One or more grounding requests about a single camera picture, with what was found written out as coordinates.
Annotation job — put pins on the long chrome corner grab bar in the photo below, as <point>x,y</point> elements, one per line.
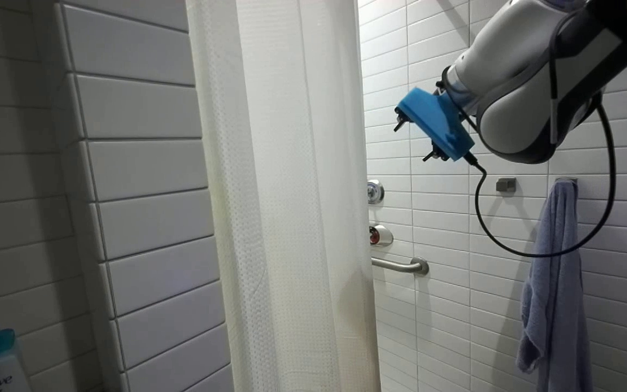
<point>401,267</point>

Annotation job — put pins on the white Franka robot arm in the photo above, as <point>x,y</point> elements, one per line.
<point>522,72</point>

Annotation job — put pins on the white shower curtain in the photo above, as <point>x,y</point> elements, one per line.
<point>284,203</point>

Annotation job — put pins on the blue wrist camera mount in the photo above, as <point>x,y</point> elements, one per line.
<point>436,123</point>

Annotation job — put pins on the blue hanging towel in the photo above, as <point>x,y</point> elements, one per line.
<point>556,290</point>

